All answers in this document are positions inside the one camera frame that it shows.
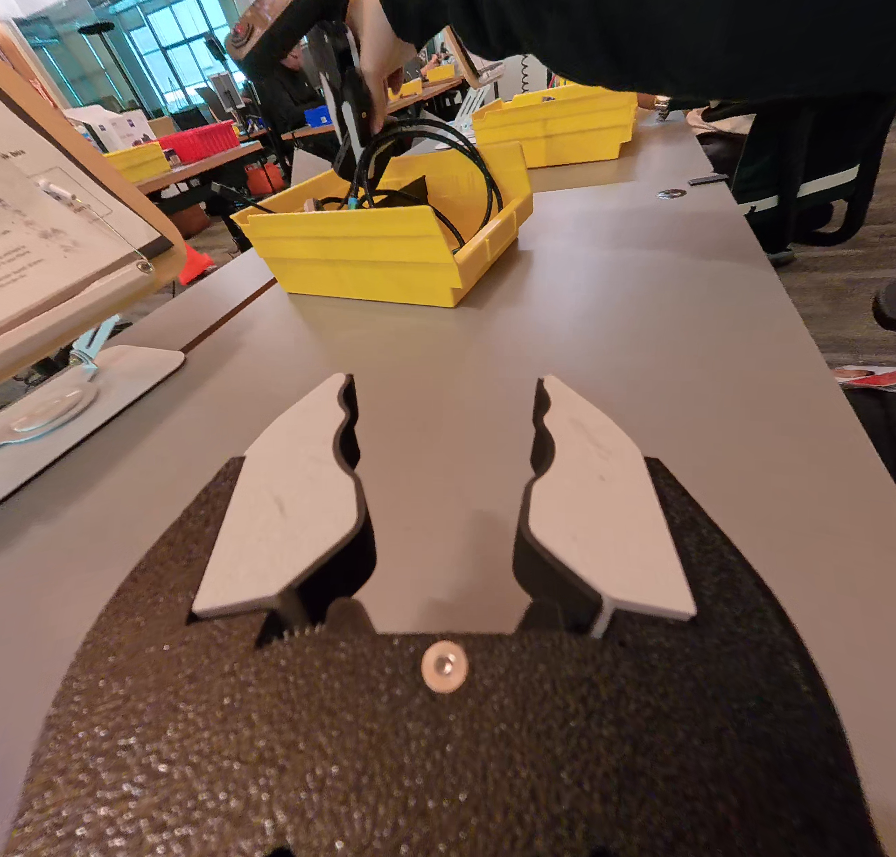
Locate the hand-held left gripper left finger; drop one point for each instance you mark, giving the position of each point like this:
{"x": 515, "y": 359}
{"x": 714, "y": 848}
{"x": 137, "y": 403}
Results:
{"x": 287, "y": 514}

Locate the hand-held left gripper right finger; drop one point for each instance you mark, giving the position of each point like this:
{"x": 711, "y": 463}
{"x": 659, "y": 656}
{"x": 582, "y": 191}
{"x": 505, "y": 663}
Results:
{"x": 602, "y": 514}

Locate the yellow plastic bin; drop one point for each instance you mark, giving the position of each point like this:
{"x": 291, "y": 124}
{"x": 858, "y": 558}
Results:
{"x": 560, "y": 136}
{"x": 140, "y": 164}
{"x": 364, "y": 262}

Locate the grey desk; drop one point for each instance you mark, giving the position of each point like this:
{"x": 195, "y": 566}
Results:
{"x": 595, "y": 297}

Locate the person's right hand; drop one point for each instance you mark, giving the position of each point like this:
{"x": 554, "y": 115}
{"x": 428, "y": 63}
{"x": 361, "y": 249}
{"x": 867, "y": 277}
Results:
{"x": 381, "y": 52}

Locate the small blue parts bin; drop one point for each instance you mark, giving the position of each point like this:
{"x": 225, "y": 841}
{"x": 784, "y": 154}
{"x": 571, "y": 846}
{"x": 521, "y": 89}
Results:
{"x": 320, "y": 116}

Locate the red plastic bin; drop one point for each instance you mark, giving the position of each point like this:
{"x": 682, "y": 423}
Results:
{"x": 199, "y": 143}

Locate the black floor lamp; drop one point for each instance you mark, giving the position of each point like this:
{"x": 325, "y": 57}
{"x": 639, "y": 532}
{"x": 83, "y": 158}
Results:
{"x": 96, "y": 29}

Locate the clear round disc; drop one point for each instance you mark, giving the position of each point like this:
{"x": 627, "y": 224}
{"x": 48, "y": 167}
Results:
{"x": 49, "y": 409}

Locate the orange traffic cone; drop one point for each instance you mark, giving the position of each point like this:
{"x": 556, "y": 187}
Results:
{"x": 196, "y": 265}

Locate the red and white magazine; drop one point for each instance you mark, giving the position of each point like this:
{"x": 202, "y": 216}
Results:
{"x": 868, "y": 379}

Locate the wooden document stand with papers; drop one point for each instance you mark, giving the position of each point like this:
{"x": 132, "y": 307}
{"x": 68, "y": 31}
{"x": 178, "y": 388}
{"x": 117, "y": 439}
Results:
{"x": 42, "y": 227}

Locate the small flat black item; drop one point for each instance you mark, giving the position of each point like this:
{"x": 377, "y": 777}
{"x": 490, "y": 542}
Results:
{"x": 707, "y": 179}

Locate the grey stand base plate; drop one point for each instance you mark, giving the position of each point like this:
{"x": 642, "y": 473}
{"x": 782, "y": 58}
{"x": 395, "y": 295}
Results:
{"x": 126, "y": 381}

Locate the light blue stand bracket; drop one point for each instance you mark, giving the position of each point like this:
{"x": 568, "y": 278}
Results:
{"x": 94, "y": 346}

